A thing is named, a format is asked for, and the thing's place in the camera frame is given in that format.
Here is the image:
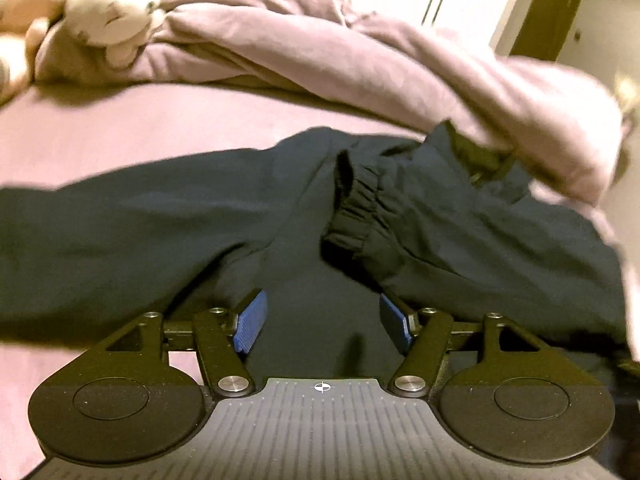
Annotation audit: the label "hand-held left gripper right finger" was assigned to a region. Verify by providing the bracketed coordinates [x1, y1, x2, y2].
[378, 293, 572, 397]

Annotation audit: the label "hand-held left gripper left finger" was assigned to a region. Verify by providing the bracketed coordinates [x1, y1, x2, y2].
[70, 289, 269, 397]

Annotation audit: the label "dark navy pants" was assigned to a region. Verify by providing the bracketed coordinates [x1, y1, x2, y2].
[0, 120, 632, 386]

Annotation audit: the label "pink blanket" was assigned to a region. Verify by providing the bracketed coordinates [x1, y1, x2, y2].
[35, 0, 627, 207]

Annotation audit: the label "white plush toy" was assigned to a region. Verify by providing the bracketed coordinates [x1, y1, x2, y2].
[49, 0, 167, 70]

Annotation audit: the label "white cabinet door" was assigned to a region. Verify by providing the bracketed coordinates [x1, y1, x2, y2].
[557, 0, 640, 93]

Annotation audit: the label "beige plush toy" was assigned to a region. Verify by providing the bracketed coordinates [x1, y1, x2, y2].
[0, 0, 57, 107]

